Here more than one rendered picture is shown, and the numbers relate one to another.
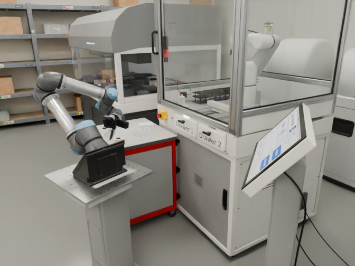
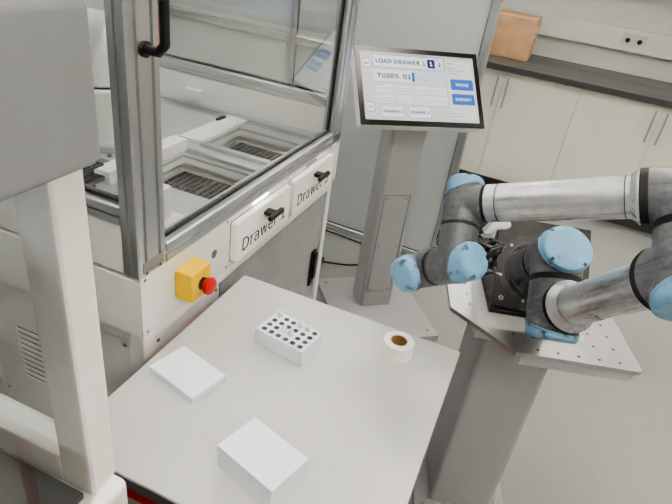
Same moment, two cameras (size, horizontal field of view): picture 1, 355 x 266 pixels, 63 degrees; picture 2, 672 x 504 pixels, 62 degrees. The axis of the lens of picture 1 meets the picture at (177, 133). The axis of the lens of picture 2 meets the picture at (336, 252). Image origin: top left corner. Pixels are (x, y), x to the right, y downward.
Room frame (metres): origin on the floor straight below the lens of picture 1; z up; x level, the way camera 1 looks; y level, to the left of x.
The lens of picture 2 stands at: (2.78, 1.06, 1.58)
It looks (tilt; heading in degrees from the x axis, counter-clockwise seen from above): 30 degrees down; 229
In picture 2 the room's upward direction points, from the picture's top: 9 degrees clockwise
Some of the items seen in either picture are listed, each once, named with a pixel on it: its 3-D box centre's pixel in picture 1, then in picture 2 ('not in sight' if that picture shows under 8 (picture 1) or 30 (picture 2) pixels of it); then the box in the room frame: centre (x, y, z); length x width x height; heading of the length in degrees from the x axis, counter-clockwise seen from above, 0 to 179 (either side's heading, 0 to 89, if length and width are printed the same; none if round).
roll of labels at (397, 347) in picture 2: (118, 140); (397, 347); (2.00, 0.43, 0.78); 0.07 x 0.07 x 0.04
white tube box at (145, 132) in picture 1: (141, 132); (288, 337); (2.20, 0.29, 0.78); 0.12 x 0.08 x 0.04; 111
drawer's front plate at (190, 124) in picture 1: (185, 124); (262, 220); (2.07, -0.06, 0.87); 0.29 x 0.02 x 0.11; 30
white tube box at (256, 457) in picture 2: not in sight; (262, 461); (2.42, 0.55, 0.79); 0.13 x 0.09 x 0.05; 104
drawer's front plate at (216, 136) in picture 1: (211, 136); (311, 182); (1.80, -0.22, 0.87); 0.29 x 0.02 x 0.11; 30
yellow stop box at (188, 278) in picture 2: (162, 115); (194, 280); (2.35, 0.12, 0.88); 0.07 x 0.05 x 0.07; 30
